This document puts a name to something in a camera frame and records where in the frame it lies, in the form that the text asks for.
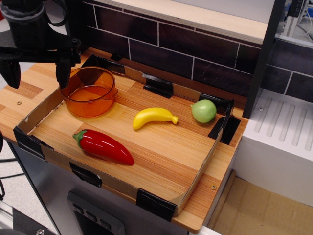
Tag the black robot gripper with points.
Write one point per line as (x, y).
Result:
(31, 39)

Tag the yellow plastic banana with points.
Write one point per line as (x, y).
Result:
(152, 115)

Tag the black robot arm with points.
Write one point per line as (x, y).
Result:
(31, 39)

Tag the orange transparent plastic pot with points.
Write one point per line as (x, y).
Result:
(90, 92)

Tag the cardboard fence with black tape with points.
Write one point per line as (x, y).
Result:
(175, 165)

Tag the red plastic chili pepper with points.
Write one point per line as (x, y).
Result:
(103, 146)

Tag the grey oven control panel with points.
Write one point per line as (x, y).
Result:
(92, 220)

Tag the green plastic pear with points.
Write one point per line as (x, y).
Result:
(204, 111)

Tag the white toy sink drainboard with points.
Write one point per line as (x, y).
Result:
(276, 149)

